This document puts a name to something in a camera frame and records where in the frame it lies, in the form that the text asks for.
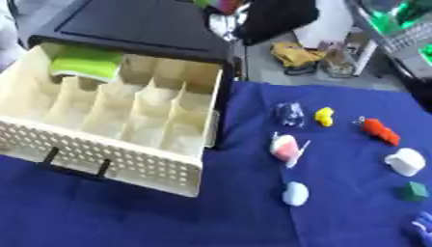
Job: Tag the pale compartment drawer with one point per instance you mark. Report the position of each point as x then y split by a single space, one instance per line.
112 115

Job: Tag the pink and white packet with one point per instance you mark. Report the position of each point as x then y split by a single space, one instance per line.
285 148

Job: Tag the clear crumpled plastic wrapper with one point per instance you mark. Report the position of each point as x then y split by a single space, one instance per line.
289 114

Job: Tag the yellow bag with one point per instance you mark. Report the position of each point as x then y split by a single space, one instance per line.
295 56

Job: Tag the pale blue rounded object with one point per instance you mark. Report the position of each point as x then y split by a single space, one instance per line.
295 193

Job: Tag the yellow toy duck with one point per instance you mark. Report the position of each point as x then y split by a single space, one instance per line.
324 116

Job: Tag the person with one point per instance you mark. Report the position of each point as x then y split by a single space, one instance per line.
275 19

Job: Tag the black cabinet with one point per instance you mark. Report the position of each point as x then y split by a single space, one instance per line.
146 25

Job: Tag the green folded cloth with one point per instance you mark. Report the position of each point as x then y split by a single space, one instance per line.
84 64

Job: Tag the orange toy figure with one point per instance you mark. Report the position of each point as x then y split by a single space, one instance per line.
380 130

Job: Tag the white block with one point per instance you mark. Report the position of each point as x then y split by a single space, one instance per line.
406 161

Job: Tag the metal cart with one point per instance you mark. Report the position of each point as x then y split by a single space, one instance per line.
399 29

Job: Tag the green cube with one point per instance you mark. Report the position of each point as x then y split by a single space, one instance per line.
415 191

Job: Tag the blue plastic toy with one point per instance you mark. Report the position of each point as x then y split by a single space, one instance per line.
422 226

